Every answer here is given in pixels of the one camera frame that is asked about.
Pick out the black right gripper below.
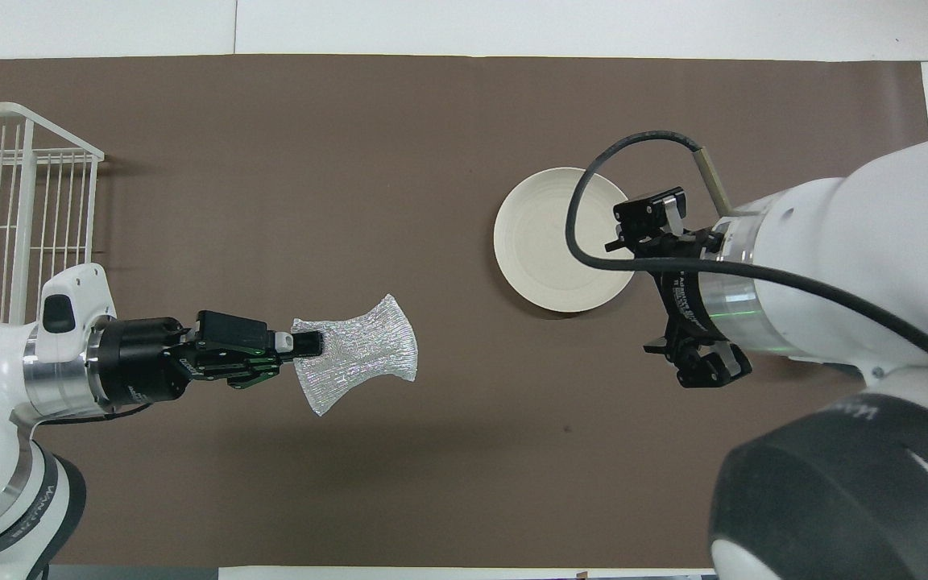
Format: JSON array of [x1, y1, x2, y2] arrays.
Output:
[[605, 187, 755, 390]]

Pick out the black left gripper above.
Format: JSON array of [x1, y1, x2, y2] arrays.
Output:
[[87, 309, 325, 410]]

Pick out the silver mesh sponge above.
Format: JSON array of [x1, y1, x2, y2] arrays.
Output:
[[291, 293, 419, 417]]

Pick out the cream round plate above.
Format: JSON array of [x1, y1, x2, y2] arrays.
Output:
[[494, 167, 642, 313]]

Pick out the brown table mat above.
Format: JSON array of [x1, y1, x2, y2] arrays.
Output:
[[0, 54, 928, 569]]

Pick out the white wire dish rack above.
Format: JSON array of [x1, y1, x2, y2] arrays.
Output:
[[0, 102, 106, 327]]

